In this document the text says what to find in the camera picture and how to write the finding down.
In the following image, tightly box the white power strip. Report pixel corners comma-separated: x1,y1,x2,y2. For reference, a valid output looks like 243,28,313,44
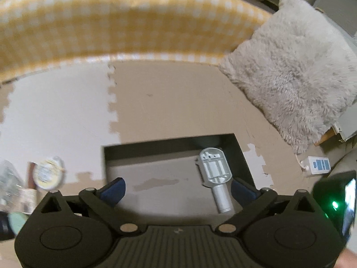
300,156,331,177

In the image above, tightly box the clear plastic parts case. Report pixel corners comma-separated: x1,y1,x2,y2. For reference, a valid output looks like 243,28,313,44
1,160,23,205

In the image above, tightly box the fluffy grey cushion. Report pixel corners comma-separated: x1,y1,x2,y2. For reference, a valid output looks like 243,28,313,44
219,0,356,154

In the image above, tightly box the round yellow label tin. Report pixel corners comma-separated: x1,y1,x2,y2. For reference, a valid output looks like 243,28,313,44
33,156,65,191

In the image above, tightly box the mint green round tape measure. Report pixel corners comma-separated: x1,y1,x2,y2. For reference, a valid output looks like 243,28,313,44
8,212,28,235

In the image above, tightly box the brown leather strip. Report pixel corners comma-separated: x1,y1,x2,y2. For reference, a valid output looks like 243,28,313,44
27,162,36,189

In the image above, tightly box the white power cable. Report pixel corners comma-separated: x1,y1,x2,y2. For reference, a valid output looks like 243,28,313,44
294,152,307,171

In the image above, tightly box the black cardboard box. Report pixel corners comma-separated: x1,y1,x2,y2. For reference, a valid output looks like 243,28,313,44
103,134,253,221

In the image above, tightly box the small printed cardboard box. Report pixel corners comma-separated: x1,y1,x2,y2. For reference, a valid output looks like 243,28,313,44
12,188,37,215

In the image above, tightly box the yellow checkered fabric sofa edge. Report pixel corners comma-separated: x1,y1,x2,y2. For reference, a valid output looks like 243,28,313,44
1,0,270,82

